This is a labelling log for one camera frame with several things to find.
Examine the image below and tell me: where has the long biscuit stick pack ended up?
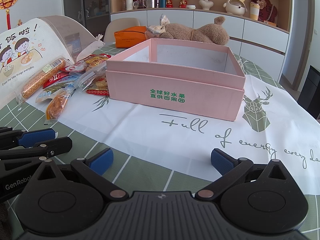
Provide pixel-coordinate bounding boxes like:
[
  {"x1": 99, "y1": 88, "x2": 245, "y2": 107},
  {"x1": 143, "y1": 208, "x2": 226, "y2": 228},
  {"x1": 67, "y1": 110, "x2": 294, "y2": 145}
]
[{"x1": 15, "y1": 57, "x2": 72, "y2": 105}]

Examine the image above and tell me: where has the red chicken leg snack pack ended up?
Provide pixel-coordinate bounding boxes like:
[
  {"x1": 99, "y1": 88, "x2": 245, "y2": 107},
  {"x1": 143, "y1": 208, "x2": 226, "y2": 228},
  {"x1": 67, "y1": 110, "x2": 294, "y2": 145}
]
[{"x1": 43, "y1": 62, "x2": 87, "y2": 88}]

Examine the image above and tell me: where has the red sausage snack pack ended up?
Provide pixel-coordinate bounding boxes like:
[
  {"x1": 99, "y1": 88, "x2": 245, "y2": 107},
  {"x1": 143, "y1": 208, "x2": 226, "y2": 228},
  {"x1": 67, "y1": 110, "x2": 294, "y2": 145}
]
[{"x1": 84, "y1": 54, "x2": 111, "y2": 67}]

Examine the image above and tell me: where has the small bread yellow pack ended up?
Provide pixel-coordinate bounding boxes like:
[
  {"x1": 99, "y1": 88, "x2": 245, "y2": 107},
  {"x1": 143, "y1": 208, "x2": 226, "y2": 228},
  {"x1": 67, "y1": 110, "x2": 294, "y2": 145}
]
[{"x1": 44, "y1": 86, "x2": 75, "y2": 125}]

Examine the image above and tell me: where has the blue seaweed snack pack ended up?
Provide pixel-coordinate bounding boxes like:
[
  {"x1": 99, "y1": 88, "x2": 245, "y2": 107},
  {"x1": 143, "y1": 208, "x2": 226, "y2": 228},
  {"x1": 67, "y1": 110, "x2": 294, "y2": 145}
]
[{"x1": 35, "y1": 80, "x2": 79, "y2": 103}]

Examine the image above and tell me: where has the rice cracker pack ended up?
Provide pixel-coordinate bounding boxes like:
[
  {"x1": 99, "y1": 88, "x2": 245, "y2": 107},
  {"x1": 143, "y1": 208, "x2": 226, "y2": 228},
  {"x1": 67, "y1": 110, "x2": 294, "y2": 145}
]
[{"x1": 79, "y1": 66, "x2": 110, "y2": 96}]

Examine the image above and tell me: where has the green white tablecloth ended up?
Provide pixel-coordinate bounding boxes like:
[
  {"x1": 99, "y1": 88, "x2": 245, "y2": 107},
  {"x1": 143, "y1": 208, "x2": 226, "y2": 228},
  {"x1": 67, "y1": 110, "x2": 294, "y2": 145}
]
[{"x1": 0, "y1": 41, "x2": 320, "y2": 240}]

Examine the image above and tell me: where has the pink cardboard box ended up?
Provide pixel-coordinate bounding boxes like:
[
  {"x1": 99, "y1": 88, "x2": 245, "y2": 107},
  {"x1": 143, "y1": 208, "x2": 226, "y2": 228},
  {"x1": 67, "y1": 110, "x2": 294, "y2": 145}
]
[{"x1": 106, "y1": 38, "x2": 246, "y2": 121}]

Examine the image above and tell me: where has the black cabinet appliance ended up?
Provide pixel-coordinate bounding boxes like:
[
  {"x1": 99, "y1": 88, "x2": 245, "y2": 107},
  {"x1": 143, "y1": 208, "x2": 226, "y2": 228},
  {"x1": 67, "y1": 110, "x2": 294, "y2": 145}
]
[{"x1": 297, "y1": 66, "x2": 320, "y2": 120}]

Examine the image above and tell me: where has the orange tissue pouch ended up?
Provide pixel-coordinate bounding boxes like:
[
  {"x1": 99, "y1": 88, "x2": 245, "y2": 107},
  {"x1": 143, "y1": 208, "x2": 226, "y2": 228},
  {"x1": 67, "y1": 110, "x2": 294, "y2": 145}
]
[{"x1": 114, "y1": 26, "x2": 146, "y2": 48}]

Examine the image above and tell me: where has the brown plush teddy bear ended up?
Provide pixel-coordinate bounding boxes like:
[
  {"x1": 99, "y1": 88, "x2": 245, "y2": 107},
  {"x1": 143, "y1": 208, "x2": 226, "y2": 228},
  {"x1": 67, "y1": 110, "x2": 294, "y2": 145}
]
[{"x1": 145, "y1": 14, "x2": 229, "y2": 46}]

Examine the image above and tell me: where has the beige chair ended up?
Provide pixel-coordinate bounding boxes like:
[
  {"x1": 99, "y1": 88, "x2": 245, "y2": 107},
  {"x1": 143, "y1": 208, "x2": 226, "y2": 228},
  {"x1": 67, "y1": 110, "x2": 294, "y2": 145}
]
[{"x1": 103, "y1": 17, "x2": 140, "y2": 43}]

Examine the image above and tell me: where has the brown monkey plush decoration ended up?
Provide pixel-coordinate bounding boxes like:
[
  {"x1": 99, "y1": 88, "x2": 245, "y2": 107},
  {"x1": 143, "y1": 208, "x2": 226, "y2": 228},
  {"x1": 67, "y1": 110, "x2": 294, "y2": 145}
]
[{"x1": 257, "y1": 0, "x2": 278, "y2": 23}]

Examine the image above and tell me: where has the white bunny teapot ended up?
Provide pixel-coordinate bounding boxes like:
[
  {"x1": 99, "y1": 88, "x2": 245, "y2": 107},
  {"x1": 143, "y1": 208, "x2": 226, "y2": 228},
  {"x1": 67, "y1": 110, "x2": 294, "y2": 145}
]
[{"x1": 223, "y1": 0, "x2": 247, "y2": 16}]

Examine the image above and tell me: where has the yellow white cup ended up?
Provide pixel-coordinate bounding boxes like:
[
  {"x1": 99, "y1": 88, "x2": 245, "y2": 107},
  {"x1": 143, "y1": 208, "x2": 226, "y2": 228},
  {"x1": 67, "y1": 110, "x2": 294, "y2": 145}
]
[{"x1": 250, "y1": 2, "x2": 260, "y2": 21}]

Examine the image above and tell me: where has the white flower vase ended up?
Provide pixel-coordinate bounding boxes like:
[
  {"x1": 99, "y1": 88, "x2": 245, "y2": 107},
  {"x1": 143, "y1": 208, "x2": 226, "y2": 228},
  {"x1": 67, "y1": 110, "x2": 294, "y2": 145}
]
[{"x1": 199, "y1": 0, "x2": 214, "y2": 10}]

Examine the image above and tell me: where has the steel kettle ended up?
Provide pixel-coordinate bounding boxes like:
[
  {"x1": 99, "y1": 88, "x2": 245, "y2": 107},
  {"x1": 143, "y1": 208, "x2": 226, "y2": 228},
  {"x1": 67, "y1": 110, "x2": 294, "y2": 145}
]
[{"x1": 142, "y1": 0, "x2": 159, "y2": 8}]

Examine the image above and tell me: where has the red lucky doll figurine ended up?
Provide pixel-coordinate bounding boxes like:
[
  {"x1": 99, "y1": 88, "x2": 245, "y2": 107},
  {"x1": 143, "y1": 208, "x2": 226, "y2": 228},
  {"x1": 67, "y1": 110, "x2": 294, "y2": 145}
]
[{"x1": 165, "y1": 0, "x2": 173, "y2": 8}]

